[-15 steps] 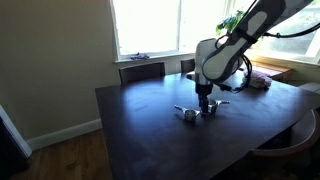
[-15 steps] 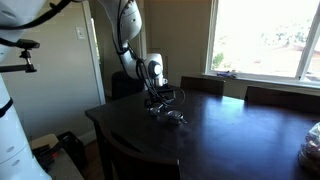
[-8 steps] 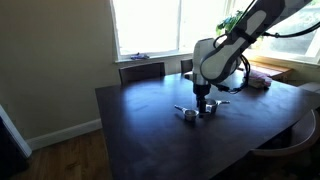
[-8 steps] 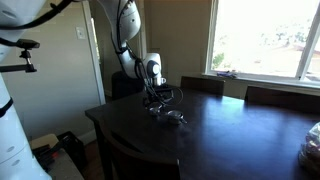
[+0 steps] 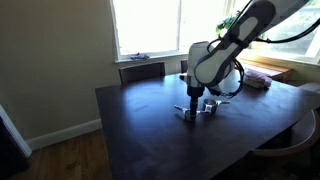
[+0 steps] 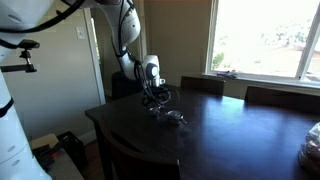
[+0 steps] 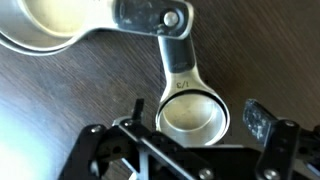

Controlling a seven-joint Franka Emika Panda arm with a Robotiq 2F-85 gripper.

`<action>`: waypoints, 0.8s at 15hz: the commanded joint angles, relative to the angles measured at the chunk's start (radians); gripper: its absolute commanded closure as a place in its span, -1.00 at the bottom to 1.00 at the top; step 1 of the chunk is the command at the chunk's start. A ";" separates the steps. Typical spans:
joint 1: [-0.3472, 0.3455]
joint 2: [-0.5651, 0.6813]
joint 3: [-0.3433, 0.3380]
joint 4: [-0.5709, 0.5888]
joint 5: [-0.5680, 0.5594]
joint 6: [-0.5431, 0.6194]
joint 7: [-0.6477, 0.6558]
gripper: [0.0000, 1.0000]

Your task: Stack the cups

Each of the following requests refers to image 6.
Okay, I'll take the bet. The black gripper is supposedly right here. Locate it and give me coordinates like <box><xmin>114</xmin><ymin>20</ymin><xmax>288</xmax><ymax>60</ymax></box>
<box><xmin>142</xmin><ymin>84</ymin><xmax>172</xmax><ymax>110</ymax></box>

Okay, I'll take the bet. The second largest steel measuring cup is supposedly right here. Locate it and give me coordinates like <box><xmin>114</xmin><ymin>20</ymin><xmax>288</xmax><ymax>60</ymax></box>
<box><xmin>146</xmin><ymin>102</ymin><xmax>163</xmax><ymax>117</ymax></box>

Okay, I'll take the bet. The small dark object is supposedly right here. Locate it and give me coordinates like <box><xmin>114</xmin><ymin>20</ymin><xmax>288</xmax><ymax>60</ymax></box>
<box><xmin>163</xmin><ymin>109</ymin><xmax>185</xmax><ymax>126</ymax></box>

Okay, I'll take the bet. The smallest steel measuring cup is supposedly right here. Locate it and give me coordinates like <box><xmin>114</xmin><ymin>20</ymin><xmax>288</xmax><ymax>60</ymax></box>
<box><xmin>175</xmin><ymin>111</ymin><xmax>188</xmax><ymax>125</ymax></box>

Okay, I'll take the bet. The black rounded chair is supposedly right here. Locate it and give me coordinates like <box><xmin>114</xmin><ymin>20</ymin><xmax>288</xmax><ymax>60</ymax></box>
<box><xmin>111</xmin><ymin>70</ymin><xmax>144</xmax><ymax>101</ymax></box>

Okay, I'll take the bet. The dark wooden dining chair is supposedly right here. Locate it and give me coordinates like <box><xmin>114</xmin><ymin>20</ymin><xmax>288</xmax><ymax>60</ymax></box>
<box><xmin>180</xmin><ymin>75</ymin><xmax>225</xmax><ymax>97</ymax></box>
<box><xmin>244</xmin><ymin>85</ymin><xmax>320</xmax><ymax>115</ymax></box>

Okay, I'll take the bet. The brown curved back chair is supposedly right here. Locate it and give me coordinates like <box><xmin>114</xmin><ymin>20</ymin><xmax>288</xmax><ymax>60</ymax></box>
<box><xmin>99</xmin><ymin>124</ymin><xmax>182</xmax><ymax>180</ymax></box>

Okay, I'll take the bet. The small blue purple object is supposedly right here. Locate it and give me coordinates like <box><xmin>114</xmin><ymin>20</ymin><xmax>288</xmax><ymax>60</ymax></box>
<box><xmin>216</xmin><ymin>70</ymin><xmax>238</xmax><ymax>80</ymax></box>

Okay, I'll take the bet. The black plastic crate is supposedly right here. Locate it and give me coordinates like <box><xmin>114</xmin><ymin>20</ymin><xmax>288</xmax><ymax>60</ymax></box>
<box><xmin>56</xmin><ymin>130</ymin><xmax>88</xmax><ymax>173</ymax></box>

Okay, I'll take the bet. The beige robot stand platform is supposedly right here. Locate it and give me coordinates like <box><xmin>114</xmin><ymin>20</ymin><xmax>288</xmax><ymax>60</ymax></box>
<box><xmin>29</xmin><ymin>133</ymin><xmax>84</xmax><ymax>180</ymax></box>

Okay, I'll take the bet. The black tool with red part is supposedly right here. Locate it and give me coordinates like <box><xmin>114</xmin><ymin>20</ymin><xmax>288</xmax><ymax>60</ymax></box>
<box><xmin>32</xmin><ymin>143</ymin><xmax>64</xmax><ymax>173</ymax></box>

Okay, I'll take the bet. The large white framed window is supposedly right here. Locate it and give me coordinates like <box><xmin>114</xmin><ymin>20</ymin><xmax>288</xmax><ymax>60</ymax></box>
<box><xmin>203</xmin><ymin>0</ymin><xmax>320</xmax><ymax>88</ymax></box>

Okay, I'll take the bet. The clear plastic bag with food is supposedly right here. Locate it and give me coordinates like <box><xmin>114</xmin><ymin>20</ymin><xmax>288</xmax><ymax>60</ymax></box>
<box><xmin>298</xmin><ymin>121</ymin><xmax>320</xmax><ymax>176</ymax></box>

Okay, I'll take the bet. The white door frame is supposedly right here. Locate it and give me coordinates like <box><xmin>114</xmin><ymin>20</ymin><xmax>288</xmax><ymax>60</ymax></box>
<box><xmin>81</xmin><ymin>0</ymin><xmax>107</xmax><ymax>106</ymax></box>

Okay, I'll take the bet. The white wall light switch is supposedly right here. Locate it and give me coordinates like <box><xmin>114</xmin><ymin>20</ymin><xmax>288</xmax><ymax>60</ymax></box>
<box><xmin>75</xmin><ymin>26</ymin><xmax>86</xmax><ymax>41</ymax></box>

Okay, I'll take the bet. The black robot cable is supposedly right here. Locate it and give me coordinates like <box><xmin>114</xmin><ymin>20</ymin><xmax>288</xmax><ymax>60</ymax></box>
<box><xmin>0</xmin><ymin>0</ymin><xmax>181</xmax><ymax>111</ymax></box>

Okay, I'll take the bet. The black camera on clamp mount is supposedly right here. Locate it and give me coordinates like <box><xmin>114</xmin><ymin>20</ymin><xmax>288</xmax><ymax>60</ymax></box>
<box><xmin>0</xmin><ymin>38</ymin><xmax>41</xmax><ymax>74</ymax></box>

